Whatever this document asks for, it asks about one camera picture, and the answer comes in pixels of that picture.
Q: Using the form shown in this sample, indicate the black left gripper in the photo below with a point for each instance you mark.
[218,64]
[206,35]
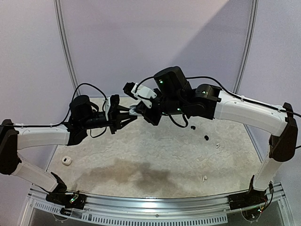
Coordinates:
[114,119]

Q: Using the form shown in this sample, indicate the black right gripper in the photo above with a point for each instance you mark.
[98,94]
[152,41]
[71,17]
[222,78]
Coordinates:
[150,113]

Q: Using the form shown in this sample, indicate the white oval charging case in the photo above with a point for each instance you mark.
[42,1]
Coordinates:
[132,110]

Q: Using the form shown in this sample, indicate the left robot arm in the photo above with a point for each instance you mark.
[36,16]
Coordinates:
[85,115]

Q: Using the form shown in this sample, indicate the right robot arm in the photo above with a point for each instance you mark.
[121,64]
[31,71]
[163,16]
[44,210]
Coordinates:
[175,96]

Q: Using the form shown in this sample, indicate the small white charging case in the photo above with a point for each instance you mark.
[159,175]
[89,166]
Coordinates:
[66,160]

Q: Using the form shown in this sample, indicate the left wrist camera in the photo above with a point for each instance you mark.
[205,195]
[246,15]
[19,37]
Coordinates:
[111,105]

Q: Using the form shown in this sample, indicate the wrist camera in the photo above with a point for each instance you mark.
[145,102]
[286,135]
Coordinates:
[140,92]
[111,105]

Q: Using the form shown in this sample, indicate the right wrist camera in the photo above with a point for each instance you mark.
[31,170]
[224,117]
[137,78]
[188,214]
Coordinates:
[140,92]

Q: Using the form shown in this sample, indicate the aluminium table front rail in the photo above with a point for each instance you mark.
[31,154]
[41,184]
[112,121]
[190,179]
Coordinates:
[116,211]

